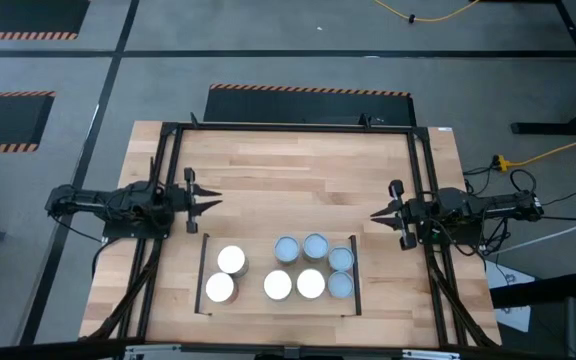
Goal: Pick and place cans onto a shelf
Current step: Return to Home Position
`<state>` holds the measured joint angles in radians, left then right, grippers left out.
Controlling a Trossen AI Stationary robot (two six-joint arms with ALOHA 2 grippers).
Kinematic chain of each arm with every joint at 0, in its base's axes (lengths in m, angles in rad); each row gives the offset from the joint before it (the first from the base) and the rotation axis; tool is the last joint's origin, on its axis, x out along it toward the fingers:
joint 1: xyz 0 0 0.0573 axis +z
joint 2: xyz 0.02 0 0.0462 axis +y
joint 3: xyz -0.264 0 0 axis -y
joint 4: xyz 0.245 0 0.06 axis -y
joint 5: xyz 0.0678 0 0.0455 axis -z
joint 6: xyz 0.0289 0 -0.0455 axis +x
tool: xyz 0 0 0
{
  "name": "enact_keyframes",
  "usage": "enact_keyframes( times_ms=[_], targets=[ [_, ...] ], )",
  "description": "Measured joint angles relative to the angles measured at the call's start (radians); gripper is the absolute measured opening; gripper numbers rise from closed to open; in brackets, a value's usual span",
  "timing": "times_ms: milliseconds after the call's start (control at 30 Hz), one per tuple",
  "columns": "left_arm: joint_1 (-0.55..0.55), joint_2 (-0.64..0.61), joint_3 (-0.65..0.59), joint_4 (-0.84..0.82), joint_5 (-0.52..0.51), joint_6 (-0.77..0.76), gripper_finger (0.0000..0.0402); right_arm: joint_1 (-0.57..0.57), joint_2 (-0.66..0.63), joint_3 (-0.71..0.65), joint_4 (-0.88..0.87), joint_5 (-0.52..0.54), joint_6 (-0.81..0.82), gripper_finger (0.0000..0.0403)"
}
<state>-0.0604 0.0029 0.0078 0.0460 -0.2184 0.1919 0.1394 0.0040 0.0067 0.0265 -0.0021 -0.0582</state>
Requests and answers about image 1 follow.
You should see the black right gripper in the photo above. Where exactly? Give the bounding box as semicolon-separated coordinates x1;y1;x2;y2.
370;179;438;252

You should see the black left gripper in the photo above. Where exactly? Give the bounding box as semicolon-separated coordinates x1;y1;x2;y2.
167;168;224;235

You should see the yellow and grey tall can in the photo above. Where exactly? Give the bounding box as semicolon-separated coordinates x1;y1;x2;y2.
216;244;250;279

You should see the short orange and green can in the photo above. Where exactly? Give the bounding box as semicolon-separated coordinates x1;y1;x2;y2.
327;245;356;274

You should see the orange sided can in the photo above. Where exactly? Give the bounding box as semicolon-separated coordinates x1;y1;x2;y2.
204;271;240;305

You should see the red and green can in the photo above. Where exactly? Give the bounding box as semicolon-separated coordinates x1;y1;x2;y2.
272;235;303;265

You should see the blue and yellow tall can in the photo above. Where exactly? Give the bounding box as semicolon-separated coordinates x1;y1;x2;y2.
262;269;294;302

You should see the wooden shelf with black legs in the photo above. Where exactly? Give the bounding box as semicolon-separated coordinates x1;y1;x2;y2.
191;231;362;317

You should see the black mat orange striped edge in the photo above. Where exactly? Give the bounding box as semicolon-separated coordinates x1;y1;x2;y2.
0;0;91;41
0;90;57;155
203;83;417;126

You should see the white printed paper sheet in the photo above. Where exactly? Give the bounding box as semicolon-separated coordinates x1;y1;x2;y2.
485;259;532;334

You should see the black stand base bar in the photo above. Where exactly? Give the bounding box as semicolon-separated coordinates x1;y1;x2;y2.
490;272;576;310

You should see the black desk leg base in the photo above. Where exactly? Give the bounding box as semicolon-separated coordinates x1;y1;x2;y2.
510;0;576;137

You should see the black aluminium table frame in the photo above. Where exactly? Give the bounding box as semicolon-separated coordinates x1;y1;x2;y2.
80;112;503;360

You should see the yellow cord with yellow plug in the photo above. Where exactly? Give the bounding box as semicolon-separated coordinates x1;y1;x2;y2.
492;128;576;174

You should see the silver metal bracket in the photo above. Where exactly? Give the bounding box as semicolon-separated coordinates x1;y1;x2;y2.
401;348;462;360
123;343;183;360

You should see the grey hose cable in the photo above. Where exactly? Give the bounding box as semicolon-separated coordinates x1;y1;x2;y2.
485;209;576;256

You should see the black table camera mount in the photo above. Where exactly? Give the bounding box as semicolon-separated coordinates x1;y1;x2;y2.
262;344;319;360

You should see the yellow cord with black connector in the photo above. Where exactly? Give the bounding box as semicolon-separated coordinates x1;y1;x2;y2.
372;0;482;24

